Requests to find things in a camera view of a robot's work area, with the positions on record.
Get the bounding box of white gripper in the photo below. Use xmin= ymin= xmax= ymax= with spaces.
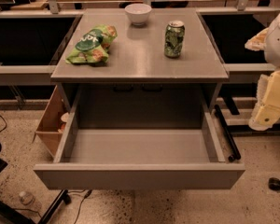
xmin=245 ymin=28 xmax=280 ymax=131

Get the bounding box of green soda can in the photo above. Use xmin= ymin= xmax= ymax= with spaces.
xmin=164 ymin=21 xmax=185 ymax=58

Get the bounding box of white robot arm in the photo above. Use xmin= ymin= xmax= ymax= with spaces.
xmin=245 ymin=13 xmax=280 ymax=131

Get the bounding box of open grey top drawer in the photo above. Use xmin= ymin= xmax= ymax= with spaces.
xmin=34 ymin=113 xmax=245 ymax=190

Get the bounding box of grey cabinet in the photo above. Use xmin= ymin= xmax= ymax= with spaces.
xmin=51 ymin=8 xmax=228 ymax=129

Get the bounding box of black caster wheel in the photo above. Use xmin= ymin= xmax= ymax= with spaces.
xmin=268 ymin=177 xmax=280 ymax=190

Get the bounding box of white bowl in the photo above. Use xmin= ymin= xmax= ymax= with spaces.
xmin=125 ymin=3 xmax=152 ymax=25

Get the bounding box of green chip bag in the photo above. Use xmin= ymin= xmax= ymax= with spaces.
xmin=65 ymin=24 xmax=118 ymax=64

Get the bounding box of wooden side box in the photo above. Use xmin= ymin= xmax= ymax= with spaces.
xmin=35 ymin=88 xmax=67 ymax=157

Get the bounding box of black floor cable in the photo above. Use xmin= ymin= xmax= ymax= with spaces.
xmin=72 ymin=189 xmax=93 ymax=224

